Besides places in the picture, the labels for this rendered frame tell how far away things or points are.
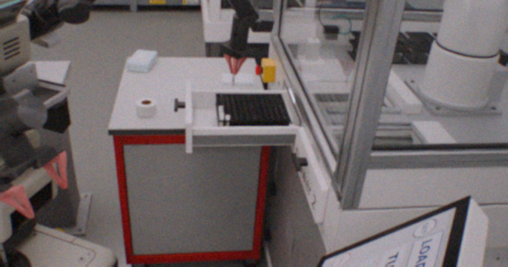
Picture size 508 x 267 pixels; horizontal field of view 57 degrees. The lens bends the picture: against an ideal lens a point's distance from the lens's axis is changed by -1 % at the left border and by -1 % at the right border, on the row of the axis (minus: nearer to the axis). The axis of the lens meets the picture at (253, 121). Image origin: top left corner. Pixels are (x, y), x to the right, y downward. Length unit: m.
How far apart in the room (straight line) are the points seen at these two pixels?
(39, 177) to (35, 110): 0.56
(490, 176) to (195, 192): 1.08
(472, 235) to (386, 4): 0.40
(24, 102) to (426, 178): 0.81
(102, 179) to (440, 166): 1.99
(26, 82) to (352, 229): 0.88
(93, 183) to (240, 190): 1.07
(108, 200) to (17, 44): 1.39
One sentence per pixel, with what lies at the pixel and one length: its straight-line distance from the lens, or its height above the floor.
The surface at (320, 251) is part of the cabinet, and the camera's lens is 1.29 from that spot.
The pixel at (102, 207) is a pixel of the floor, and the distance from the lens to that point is 2.52.
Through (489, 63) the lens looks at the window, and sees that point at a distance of 1.02.
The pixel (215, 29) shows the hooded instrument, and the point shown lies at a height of 0.87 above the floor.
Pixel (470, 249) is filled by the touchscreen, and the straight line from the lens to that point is 0.69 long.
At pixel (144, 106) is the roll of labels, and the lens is 1.70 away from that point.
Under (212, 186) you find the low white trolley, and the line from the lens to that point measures 1.81.
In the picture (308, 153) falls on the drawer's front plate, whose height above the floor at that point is 0.93.
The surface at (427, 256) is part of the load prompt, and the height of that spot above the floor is 1.16.
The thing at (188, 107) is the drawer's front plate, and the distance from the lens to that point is 1.42.
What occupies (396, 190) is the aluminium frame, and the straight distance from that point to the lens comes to 1.08.
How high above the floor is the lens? 1.62
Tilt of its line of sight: 30 degrees down
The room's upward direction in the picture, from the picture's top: 4 degrees clockwise
